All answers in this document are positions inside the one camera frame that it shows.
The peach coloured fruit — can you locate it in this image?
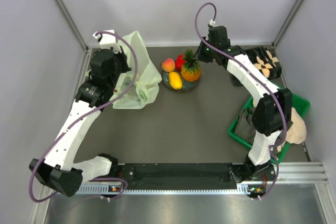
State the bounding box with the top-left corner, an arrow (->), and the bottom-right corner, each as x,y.
161,58 -> 175,73

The toy pineapple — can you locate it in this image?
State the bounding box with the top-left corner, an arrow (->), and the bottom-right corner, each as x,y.
181,49 -> 202,82

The pale green plastic bag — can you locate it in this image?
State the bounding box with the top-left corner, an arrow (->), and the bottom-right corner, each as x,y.
86,30 -> 163,110

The slotted cable duct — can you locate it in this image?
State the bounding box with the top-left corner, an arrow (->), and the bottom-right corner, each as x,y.
77,181 -> 266,195

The dark grey cloth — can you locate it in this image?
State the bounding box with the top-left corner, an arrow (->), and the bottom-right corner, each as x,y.
234,107 -> 256,144

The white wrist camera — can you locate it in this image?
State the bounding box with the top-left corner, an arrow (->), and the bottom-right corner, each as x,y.
92,29 -> 121,54
208,19 -> 217,27

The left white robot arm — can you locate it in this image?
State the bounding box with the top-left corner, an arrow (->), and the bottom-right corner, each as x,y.
29,48 -> 131,197

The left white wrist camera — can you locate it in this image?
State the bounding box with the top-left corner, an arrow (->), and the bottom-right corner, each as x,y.
92,29 -> 121,54

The beige cloth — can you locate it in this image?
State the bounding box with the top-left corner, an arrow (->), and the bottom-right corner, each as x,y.
277,107 -> 307,152

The blue ceramic plate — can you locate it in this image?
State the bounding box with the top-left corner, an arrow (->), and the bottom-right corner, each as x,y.
162,71 -> 201,92

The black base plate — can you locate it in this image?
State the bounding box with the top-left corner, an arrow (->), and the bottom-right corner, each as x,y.
88,162 -> 257,183

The red bell pepper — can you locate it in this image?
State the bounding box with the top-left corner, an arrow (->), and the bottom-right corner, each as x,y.
175,55 -> 185,72

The yellow mango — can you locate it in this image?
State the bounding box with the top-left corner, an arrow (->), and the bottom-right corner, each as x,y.
168,72 -> 183,90

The black flower patterned blanket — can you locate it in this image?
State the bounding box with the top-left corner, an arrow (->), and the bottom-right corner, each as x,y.
230,46 -> 283,87

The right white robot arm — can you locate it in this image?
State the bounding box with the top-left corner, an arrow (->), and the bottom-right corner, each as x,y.
195,20 -> 292,183

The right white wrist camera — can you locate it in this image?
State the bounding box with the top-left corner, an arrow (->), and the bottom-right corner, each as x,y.
208,19 -> 217,27

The green plastic bin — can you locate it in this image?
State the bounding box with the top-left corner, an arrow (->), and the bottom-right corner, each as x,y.
228,93 -> 310,164

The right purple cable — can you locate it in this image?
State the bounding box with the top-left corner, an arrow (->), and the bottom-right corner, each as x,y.
194,2 -> 287,200

